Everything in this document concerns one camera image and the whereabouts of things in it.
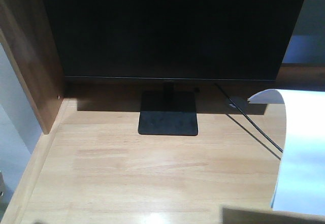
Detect wooden desk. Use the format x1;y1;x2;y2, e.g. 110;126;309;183
1;0;324;223

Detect black computer monitor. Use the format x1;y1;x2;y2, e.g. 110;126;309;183
43;0;304;136

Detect black monitor cable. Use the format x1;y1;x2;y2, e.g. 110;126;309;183
214;82;284;153

